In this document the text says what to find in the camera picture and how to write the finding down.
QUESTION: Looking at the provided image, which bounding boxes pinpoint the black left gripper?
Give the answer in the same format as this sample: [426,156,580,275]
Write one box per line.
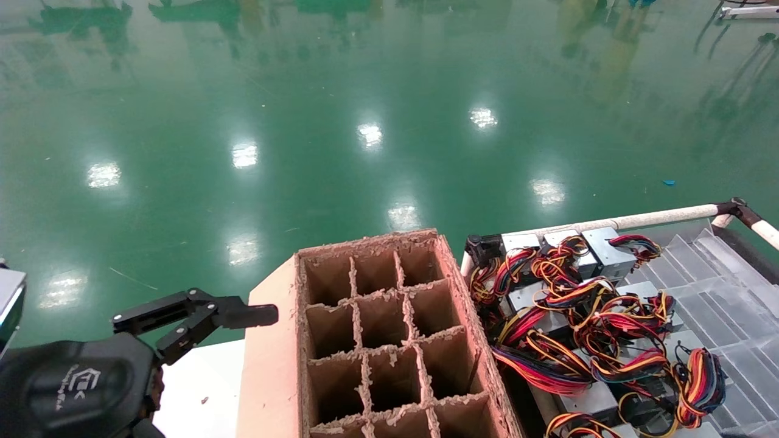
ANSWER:
[0,333,165,438]

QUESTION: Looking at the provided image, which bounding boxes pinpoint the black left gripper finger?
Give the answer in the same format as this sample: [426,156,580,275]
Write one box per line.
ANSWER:
[113,289,279,366]

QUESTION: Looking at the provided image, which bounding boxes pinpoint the brown cardboard divider box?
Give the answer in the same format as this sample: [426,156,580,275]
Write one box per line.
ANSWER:
[236,228,524,438]

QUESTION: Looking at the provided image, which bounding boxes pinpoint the white platform board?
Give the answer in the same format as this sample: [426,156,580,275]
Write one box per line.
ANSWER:
[152,339,247,438]

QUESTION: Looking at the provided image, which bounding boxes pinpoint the black plastic block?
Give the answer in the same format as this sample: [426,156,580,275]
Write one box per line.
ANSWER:
[466,234,503,268]

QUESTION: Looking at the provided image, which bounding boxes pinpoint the clear plastic divider tray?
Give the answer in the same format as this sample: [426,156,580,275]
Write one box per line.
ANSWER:
[621,228,779,438]

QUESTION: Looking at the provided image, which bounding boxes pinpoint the black cart corner joint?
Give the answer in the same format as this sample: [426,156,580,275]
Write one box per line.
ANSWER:
[715,196,763,229]

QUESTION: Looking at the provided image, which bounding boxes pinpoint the white padded cart rail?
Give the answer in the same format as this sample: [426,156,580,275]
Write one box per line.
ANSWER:
[750,218,779,251]
[461,204,720,277]

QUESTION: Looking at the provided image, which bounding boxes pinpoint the white metal frame bar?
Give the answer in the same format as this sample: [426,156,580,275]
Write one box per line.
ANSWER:
[718,4,779,20]

